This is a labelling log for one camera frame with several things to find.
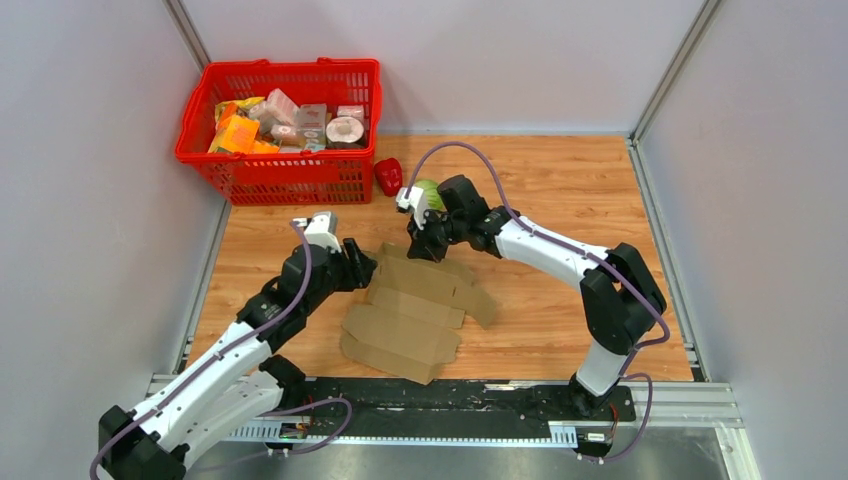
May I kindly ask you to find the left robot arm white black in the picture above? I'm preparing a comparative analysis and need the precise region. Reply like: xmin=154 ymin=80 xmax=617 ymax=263
xmin=89 ymin=238 xmax=378 ymax=479

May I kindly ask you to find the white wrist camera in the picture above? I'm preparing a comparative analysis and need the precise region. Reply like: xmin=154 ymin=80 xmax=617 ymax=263
xmin=395 ymin=186 xmax=430 ymax=230
xmin=293 ymin=211 xmax=342 ymax=253

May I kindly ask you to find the white tape roll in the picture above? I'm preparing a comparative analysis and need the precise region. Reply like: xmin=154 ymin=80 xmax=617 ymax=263
xmin=325 ymin=116 xmax=366 ymax=149

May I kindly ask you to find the green cabbage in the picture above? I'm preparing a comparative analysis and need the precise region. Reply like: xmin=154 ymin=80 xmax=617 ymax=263
xmin=414 ymin=178 xmax=445 ymax=211

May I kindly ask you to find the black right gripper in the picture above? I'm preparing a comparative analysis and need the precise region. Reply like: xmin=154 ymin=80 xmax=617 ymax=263
xmin=407 ymin=206 xmax=467 ymax=264

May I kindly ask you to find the red plastic shopping basket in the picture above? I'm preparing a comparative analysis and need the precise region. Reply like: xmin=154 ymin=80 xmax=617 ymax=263
xmin=175 ymin=57 xmax=382 ymax=206

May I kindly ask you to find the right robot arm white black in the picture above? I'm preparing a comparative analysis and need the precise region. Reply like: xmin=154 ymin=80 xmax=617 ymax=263
xmin=396 ymin=175 xmax=667 ymax=419

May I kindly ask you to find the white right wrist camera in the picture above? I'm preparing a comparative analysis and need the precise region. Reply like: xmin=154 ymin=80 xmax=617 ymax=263
xmin=395 ymin=186 xmax=430 ymax=230

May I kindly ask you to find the brown cardboard box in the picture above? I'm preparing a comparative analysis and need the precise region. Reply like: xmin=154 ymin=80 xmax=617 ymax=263
xmin=340 ymin=242 xmax=497 ymax=385

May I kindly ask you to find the red bell pepper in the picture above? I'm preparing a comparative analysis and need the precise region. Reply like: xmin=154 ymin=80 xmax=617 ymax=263
xmin=373 ymin=157 xmax=404 ymax=197

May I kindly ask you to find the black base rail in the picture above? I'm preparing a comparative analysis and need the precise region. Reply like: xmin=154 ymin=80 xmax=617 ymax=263
xmin=148 ymin=376 xmax=743 ymax=458

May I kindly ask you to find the yellow snack packet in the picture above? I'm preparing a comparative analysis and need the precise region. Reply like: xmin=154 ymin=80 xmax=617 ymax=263
xmin=214 ymin=96 xmax=265 ymax=122

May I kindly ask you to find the orange snack box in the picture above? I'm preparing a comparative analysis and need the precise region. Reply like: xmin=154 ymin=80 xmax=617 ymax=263
xmin=207 ymin=114 xmax=260 ymax=154

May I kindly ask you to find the pink white carton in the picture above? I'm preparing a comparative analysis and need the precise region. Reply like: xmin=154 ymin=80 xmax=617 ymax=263
xmin=249 ymin=88 xmax=299 ymax=131

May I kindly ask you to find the beige small box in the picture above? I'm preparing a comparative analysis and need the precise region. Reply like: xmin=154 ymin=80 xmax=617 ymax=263
xmin=296 ymin=103 xmax=328 ymax=152

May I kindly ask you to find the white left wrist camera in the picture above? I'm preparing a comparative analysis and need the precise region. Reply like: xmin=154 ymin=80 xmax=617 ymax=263
xmin=293 ymin=211 xmax=342 ymax=253

